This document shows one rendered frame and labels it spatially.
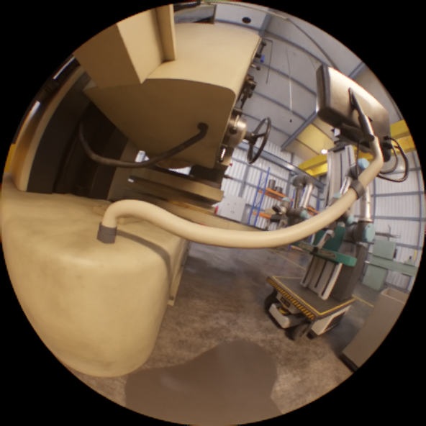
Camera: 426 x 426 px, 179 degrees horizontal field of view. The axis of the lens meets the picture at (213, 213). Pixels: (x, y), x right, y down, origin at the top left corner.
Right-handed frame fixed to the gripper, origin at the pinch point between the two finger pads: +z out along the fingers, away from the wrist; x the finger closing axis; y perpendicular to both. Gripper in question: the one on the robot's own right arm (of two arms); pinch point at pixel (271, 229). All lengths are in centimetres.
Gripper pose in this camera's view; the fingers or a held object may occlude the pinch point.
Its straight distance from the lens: 106.7
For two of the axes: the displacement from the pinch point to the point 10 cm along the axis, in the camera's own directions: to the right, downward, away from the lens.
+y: 7.4, 6.4, 2.2
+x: -3.2, 0.5, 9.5
